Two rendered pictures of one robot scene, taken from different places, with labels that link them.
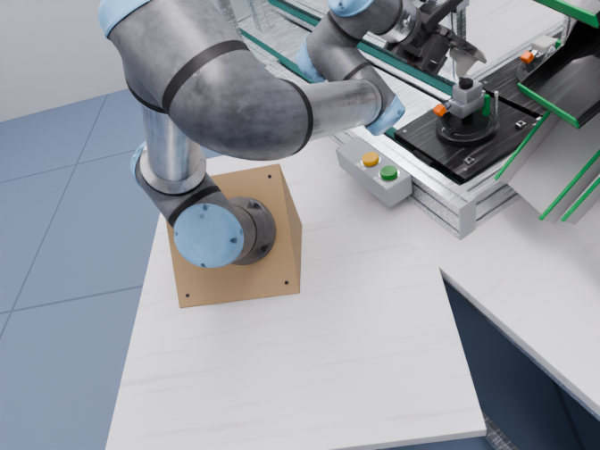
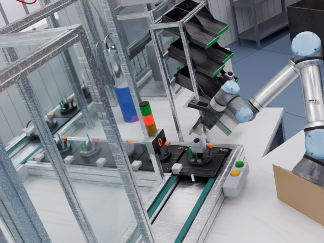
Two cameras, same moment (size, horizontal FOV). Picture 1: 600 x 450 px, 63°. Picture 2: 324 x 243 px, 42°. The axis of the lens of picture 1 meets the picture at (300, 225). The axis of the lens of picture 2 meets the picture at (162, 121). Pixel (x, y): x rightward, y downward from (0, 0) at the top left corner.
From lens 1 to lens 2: 2.43 m
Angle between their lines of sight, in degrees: 95
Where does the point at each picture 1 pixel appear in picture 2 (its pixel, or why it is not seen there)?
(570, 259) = (235, 141)
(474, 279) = (259, 150)
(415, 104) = (181, 194)
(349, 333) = not seen: hidden behind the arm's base
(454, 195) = (238, 147)
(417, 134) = (212, 168)
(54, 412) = not seen: outside the picture
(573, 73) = (211, 95)
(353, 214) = (257, 188)
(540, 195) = (231, 126)
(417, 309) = (282, 153)
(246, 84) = not seen: hidden behind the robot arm
